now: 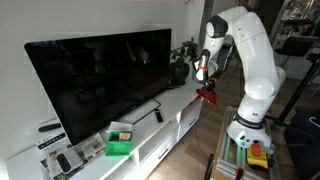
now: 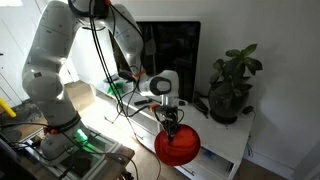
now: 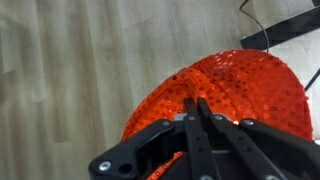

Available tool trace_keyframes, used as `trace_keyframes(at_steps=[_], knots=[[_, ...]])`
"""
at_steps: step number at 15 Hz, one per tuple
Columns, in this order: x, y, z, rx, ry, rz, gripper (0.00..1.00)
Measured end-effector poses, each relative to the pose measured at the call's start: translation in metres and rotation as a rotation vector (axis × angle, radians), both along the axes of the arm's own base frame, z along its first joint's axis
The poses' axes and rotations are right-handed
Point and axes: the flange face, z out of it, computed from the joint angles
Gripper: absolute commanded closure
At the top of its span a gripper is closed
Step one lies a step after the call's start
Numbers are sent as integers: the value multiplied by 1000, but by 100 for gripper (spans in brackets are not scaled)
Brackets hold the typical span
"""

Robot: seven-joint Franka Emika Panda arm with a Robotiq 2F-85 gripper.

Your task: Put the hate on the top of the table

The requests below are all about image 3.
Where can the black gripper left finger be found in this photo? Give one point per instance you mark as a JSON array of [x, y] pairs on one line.
[[196, 146]]

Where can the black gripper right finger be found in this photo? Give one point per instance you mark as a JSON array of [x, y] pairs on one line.
[[253, 150]]

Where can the red sequin hat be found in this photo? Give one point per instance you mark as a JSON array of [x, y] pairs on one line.
[[246, 86]]

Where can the black floor base bar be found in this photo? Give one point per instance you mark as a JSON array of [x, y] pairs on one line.
[[286, 28]]

